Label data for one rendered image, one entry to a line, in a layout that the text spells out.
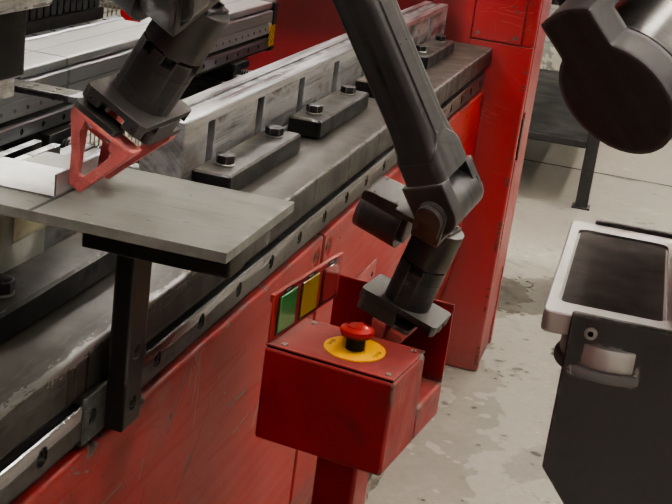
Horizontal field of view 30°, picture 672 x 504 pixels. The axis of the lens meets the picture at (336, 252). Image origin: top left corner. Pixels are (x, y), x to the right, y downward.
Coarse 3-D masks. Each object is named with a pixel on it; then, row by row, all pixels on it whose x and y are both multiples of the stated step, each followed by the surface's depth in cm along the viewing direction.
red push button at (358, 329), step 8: (344, 328) 142; (352, 328) 142; (360, 328) 142; (368, 328) 143; (344, 336) 142; (352, 336) 142; (360, 336) 142; (368, 336) 142; (352, 344) 143; (360, 344) 143
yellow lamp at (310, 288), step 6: (318, 276) 151; (306, 282) 148; (312, 282) 150; (318, 282) 152; (306, 288) 148; (312, 288) 150; (306, 294) 149; (312, 294) 151; (306, 300) 149; (312, 300) 151; (306, 306) 150; (312, 306) 152; (300, 312) 149; (306, 312) 150
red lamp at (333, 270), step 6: (336, 264) 156; (330, 270) 154; (336, 270) 156; (324, 276) 153; (330, 276) 155; (336, 276) 157; (324, 282) 154; (330, 282) 155; (336, 282) 157; (324, 288) 154; (330, 288) 156; (324, 294) 154; (330, 294) 156; (324, 300) 155
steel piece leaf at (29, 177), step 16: (0, 160) 119; (16, 160) 120; (96, 160) 118; (0, 176) 114; (16, 176) 115; (32, 176) 116; (48, 176) 116; (64, 176) 112; (32, 192) 111; (48, 192) 112; (64, 192) 112
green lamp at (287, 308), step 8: (296, 288) 145; (288, 296) 144; (296, 296) 146; (280, 304) 142; (288, 304) 144; (280, 312) 143; (288, 312) 145; (280, 320) 143; (288, 320) 145; (280, 328) 144
